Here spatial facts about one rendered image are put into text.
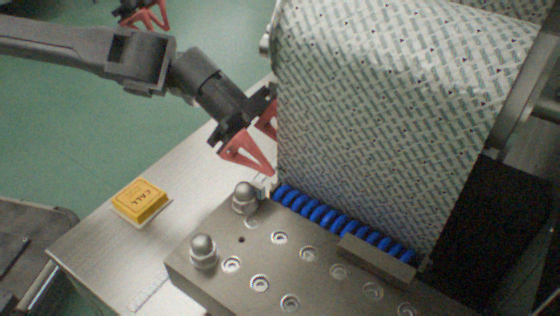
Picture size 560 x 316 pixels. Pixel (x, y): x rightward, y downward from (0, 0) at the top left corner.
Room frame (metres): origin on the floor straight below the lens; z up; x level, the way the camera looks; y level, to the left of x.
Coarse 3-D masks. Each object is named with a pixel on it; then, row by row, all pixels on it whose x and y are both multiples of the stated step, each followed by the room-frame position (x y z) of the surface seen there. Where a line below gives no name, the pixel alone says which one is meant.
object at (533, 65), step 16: (544, 48) 0.31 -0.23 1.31; (528, 64) 0.30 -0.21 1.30; (544, 64) 0.30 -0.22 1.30; (528, 80) 0.29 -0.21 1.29; (512, 96) 0.28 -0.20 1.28; (528, 96) 0.28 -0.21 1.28; (512, 112) 0.28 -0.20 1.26; (496, 128) 0.28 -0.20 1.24; (512, 128) 0.27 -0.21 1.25; (496, 144) 0.28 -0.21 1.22
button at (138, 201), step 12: (144, 180) 0.50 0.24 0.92; (120, 192) 0.47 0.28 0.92; (132, 192) 0.47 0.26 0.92; (144, 192) 0.47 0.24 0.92; (156, 192) 0.47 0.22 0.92; (120, 204) 0.45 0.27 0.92; (132, 204) 0.45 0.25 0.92; (144, 204) 0.45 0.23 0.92; (156, 204) 0.45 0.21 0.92; (132, 216) 0.42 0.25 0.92; (144, 216) 0.43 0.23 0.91
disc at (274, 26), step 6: (282, 0) 0.42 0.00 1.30; (276, 6) 0.42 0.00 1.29; (282, 6) 0.42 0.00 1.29; (276, 12) 0.41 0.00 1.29; (276, 18) 0.41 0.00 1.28; (270, 24) 0.41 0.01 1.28; (276, 24) 0.41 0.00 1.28; (270, 30) 0.41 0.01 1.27; (276, 30) 0.41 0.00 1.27; (270, 36) 0.40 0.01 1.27; (276, 36) 0.41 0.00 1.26; (270, 42) 0.40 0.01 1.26; (276, 42) 0.41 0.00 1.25; (270, 48) 0.40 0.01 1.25; (276, 48) 0.41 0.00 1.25; (270, 54) 0.40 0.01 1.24; (276, 54) 0.41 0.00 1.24; (270, 60) 0.40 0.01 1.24; (276, 60) 0.41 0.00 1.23; (276, 66) 0.41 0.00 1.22; (276, 72) 0.41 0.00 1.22
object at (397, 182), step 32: (288, 96) 0.40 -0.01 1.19; (288, 128) 0.40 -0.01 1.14; (320, 128) 0.37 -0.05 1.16; (352, 128) 0.35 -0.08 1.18; (384, 128) 0.33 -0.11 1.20; (288, 160) 0.40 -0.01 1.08; (320, 160) 0.37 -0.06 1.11; (352, 160) 0.35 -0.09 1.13; (384, 160) 0.33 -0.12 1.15; (416, 160) 0.31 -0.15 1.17; (448, 160) 0.29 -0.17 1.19; (320, 192) 0.37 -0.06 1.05; (352, 192) 0.34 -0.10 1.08; (384, 192) 0.32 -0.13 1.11; (416, 192) 0.30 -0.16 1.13; (448, 192) 0.28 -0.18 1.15; (384, 224) 0.31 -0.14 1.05; (416, 224) 0.29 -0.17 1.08
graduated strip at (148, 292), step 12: (276, 156) 0.59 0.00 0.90; (276, 168) 0.55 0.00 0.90; (264, 180) 0.52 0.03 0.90; (156, 276) 0.32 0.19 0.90; (168, 276) 0.32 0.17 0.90; (144, 288) 0.30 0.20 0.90; (156, 288) 0.30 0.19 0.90; (132, 300) 0.28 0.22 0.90; (144, 300) 0.28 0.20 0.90; (132, 312) 0.26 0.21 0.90
